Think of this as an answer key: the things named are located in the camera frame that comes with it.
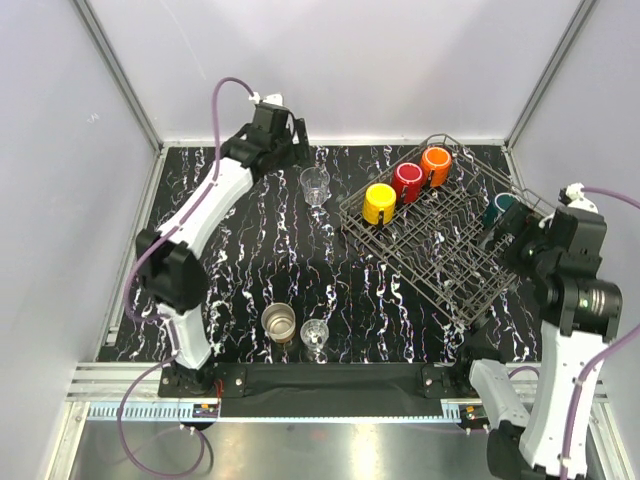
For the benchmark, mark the yellow mug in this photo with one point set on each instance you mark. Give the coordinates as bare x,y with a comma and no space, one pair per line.
379,204

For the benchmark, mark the clear glass tumbler near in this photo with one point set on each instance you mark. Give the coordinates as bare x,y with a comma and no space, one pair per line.
314,334

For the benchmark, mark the stainless steel cup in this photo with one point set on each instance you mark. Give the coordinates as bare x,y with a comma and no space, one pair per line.
279,322

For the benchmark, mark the dark green mug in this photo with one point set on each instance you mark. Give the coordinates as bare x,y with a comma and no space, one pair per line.
497,207

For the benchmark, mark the orange mug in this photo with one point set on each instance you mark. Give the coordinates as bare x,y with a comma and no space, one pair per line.
436,163

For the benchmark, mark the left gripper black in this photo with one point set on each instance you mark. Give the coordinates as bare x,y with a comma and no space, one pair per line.
299,150

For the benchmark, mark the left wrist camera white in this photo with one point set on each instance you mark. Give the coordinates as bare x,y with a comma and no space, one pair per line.
276,99

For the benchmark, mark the red mug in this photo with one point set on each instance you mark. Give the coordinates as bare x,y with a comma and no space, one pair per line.
407,182

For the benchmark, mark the clear glass tumbler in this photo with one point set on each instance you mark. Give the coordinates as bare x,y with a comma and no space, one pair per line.
314,182
314,334

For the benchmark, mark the grey wire dish rack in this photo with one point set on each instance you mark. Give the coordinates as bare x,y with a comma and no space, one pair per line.
434,243

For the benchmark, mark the clear glass tumbler far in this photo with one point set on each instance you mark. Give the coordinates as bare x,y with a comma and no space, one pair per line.
314,182

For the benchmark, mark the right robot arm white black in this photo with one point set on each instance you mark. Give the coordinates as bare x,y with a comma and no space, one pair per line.
580,315

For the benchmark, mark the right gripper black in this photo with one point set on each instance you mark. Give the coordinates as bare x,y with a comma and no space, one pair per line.
522,223

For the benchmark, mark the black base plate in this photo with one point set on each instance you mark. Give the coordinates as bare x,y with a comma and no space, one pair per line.
411,392

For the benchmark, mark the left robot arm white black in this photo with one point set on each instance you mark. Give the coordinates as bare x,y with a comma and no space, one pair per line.
171,271

